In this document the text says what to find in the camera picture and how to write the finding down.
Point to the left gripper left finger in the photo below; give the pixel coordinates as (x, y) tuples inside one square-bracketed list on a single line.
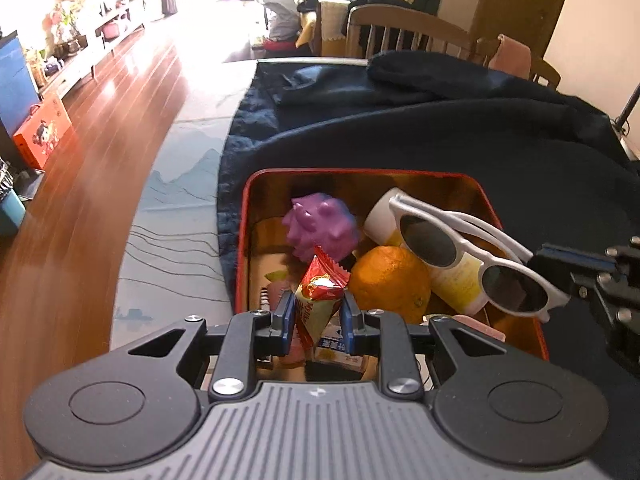
[(247, 338)]

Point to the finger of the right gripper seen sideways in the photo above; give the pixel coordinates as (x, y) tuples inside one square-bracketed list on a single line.
[(570, 269)]

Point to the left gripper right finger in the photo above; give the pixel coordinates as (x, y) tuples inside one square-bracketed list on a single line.
[(386, 336)]

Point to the white frame sunglasses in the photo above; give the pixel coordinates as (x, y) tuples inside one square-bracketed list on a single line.
[(505, 279)]

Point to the red candy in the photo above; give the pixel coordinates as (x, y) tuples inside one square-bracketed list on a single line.
[(318, 296)]

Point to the orange fruit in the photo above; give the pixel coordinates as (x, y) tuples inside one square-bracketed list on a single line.
[(392, 279)]

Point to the small milk carton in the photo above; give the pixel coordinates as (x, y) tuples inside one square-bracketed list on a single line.
[(331, 350)]

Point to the cream lotion bottle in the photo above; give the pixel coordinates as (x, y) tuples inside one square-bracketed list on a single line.
[(398, 219)]

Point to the dark navy table cloth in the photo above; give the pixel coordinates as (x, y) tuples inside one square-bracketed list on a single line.
[(551, 164)]

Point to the red metal tin box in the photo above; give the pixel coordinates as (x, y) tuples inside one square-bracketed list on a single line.
[(263, 249)]

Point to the purple spiky toy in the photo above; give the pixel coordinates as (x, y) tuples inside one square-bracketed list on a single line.
[(321, 220)]

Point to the wooden dining chair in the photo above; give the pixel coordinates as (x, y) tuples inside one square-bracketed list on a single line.
[(378, 28)]

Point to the teal waste bin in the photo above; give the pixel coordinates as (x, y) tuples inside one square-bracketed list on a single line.
[(12, 213)]

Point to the orange red gift box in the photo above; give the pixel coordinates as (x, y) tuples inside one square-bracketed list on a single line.
[(42, 131)]

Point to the blue panel black cabinet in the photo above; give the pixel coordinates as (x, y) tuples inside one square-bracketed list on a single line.
[(18, 92)]

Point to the white low tv console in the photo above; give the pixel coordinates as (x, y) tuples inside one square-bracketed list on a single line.
[(80, 57)]

